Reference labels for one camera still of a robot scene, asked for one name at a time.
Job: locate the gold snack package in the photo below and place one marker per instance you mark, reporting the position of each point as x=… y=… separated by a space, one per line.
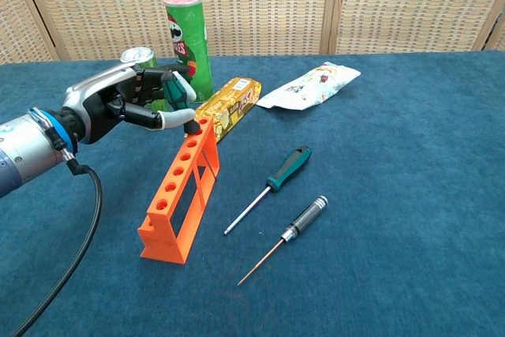
x=233 y=104

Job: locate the green drink can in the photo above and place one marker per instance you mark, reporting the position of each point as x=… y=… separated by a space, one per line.
x=138 y=55

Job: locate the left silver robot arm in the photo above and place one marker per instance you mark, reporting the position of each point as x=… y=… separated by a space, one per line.
x=23 y=151

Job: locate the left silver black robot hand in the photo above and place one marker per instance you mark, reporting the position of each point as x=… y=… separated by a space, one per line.
x=94 y=104

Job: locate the silver black precision screwdriver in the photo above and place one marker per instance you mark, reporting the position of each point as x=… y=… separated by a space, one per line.
x=307 y=214

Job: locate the blue felt table mat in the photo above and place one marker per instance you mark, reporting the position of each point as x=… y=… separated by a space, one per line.
x=394 y=195

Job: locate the green chips tube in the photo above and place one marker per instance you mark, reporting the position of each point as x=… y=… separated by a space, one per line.
x=193 y=37

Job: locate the orange tool holder rack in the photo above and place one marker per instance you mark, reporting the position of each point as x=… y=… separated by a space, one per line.
x=163 y=250

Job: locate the woven wooden folding screen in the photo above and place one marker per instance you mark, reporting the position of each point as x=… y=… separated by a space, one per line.
x=256 y=5

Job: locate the white snack bag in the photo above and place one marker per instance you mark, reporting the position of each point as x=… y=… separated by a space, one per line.
x=311 y=88

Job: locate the small green black screwdriver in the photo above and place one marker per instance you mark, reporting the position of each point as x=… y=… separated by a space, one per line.
x=173 y=94

